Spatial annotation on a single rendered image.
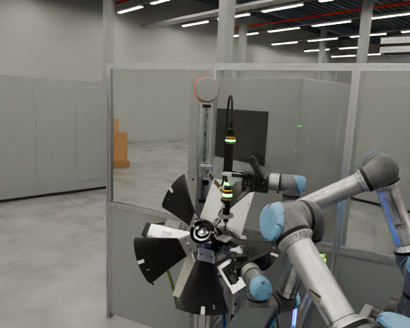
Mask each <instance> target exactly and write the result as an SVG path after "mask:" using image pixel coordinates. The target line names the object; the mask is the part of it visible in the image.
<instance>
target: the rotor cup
mask: <svg viewBox="0 0 410 328"><path fill-rule="evenodd" d="M201 229H203V230H204V233H202V234H201V233H200V230H201ZM214 234H215V235H216V237H218V236H220V235H222V234H223V233H222V232H221V231H220V230H219V229H218V228H217V227H215V226H214V225H213V224H212V222H210V221H209V220H206V219H201V220H199V221H197V222H195V223H194V224H193V225H192V227H191V230H190V236H191V239H192V240H193V241H194V243H195V244H196V246H197V247H200V248H204V249H209V250H212V251H214V254H216V253H218V252H219V251H220V250H221V248H222V247H223V245H220V244H217V243H214V242H215V241H217V239H216V238H215V236H214ZM201 244H203V245H204V246H205V247H203V246H202V245H201Z"/></svg>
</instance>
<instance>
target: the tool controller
mask: <svg viewBox="0 0 410 328"><path fill-rule="evenodd" d="M225 328H279V323H278V319H277V312H276V310H275V308H245V307H241V308H240V309H239V310H238V311H237V312H236V314H235V315H234V317H233V318H232V319H231V321H230V322H229V324H228V325H227V326H226V327H225Z"/></svg>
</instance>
